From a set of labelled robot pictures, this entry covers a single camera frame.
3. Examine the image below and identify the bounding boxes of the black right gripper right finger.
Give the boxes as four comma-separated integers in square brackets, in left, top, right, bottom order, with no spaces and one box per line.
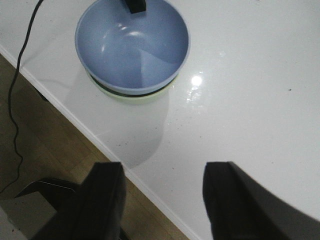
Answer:
[202,161,320,240]

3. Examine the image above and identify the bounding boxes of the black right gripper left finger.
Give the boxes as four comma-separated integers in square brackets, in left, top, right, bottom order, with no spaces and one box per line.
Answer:
[33,162,126,240]

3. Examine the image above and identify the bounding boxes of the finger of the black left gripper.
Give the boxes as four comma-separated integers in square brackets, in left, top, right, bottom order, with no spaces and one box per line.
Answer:
[123,0,147,14]

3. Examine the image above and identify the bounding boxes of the blue bowl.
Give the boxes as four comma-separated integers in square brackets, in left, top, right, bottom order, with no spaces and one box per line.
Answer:
[74,0,190,96]

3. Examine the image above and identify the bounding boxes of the green bowl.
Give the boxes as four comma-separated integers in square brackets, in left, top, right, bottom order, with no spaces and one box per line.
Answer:
[85,70,178,105]

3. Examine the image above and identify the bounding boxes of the black table leg base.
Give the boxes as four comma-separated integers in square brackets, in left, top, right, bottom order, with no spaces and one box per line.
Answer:
[15,177,82,211]

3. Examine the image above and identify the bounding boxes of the black cable thin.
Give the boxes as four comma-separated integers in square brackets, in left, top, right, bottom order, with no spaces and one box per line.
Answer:
[0,0,44,195]

